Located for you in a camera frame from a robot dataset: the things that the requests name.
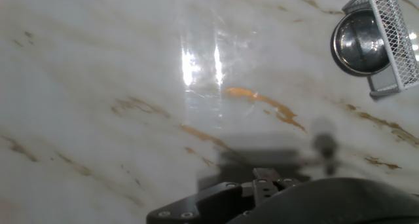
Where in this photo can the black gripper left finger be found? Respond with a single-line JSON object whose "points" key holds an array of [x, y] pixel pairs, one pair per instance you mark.
{"points": [[216, 204]]}

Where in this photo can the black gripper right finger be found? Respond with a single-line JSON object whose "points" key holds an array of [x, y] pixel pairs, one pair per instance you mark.
{"points": [[266, 173]]}

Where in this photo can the small round steel plate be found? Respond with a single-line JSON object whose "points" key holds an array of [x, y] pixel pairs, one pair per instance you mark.
{"points": [[357, 44]]}

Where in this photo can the transparent rectangular box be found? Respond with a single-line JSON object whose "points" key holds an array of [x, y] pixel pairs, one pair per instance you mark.
{"points": [[397, 37]]}

